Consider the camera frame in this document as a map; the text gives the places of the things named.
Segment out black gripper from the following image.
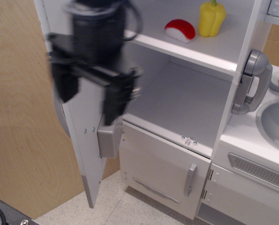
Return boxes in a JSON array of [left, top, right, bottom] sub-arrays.
[[47, 13, 140, 126]]

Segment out white fridge door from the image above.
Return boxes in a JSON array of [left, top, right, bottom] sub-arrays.
[[35, 0, 108, 208]]

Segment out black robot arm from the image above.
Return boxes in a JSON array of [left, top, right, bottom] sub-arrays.
[[48, 0, 143, 126]]

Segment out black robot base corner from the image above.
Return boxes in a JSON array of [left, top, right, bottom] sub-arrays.
[[0, 200, 38, 225]]

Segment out white toy fridge cabinet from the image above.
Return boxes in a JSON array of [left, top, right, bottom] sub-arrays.
[[124, 0, 270, 158]]

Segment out grey ice dispenser panel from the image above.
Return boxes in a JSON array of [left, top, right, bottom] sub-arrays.
[[97, 115, 123, 158]]

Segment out red white toy sushi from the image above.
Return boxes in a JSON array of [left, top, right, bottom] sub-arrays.
[[165, 19, 196, 44]]

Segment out white lower freezer door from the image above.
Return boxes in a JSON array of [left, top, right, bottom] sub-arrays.
[[119, 122, 211, 219]]

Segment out yellow toy bell pepper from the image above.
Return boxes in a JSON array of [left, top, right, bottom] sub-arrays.
[[198, 0, 226, 37]]

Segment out brass lower hinge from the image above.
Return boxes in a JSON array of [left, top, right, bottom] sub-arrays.
[[207, 169, 213, 180]]

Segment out white toy counter unit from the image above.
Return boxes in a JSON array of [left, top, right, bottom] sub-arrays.
[[195, 63, 279, 225]]

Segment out grey toy sink basin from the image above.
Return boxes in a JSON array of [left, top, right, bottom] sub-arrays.
[[256, 99, 279, 150]]

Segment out white upper shelf box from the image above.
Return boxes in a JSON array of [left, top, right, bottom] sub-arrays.
[[264, 0, 279, 25]]

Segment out grey vent grille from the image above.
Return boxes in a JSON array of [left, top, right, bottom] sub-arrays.
[[227, 152, 279, 192]]

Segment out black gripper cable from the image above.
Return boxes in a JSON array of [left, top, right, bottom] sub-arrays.
[[122, 0, 144, 42]]

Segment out grey lower door handle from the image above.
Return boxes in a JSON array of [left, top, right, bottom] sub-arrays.
[[183, 164, 197, 197]]

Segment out grey toy wall phone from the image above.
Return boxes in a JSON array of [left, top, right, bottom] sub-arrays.
[[231, 49, 273, 115]]

